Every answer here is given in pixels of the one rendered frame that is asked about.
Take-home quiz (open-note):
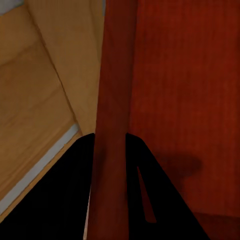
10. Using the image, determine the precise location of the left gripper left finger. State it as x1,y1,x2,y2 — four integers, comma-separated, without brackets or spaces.
0,133,95,240

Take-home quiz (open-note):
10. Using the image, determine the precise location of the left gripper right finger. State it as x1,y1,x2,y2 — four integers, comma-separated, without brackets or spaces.
125,133,210,240

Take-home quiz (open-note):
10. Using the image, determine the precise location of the storage box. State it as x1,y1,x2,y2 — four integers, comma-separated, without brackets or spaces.
86,0,240,240

